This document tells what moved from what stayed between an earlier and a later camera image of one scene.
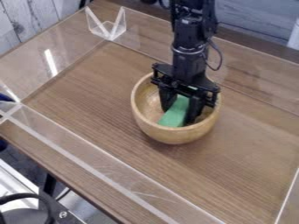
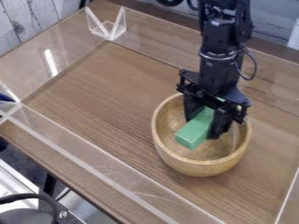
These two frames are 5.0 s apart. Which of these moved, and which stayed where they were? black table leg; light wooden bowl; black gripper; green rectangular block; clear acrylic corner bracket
Moved: green rectangular block; black gripper; light wooden bowl
Stayed: clear acrylic corner bracket; black table leg
